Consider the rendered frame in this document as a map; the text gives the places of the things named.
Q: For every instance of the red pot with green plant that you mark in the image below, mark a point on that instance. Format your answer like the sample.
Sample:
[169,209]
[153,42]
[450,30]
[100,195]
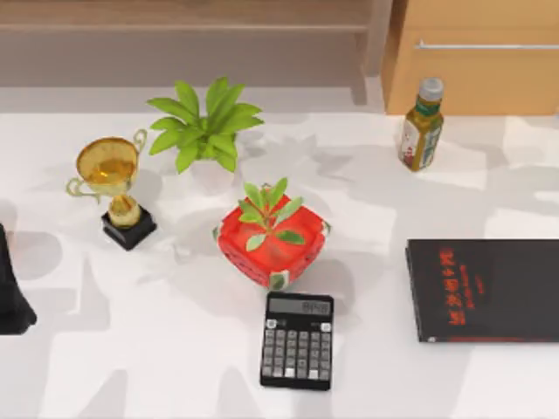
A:
[271,249]

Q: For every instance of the green plant in white pot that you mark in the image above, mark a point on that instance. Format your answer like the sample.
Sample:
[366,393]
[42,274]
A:
[205,126]

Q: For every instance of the black calculator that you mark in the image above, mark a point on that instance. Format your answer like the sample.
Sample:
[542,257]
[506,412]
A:
[298,341]

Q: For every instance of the green bottle with grey cap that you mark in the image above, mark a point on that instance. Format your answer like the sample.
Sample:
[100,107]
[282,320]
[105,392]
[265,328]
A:
[422,131]

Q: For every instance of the gold trophy on black base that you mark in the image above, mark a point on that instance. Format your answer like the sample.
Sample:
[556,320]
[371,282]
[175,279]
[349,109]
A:
[107,168]

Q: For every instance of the open wooden shelf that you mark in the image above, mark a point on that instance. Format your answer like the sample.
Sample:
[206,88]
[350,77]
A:
[183,39]

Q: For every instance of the black book with red print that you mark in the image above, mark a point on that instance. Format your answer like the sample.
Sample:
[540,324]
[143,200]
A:
[489,290]

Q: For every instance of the wooden cupboard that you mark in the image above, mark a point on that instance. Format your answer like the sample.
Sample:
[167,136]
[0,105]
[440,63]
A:
[476,70]

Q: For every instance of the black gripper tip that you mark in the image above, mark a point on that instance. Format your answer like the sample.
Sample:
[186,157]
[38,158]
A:
[9,297]

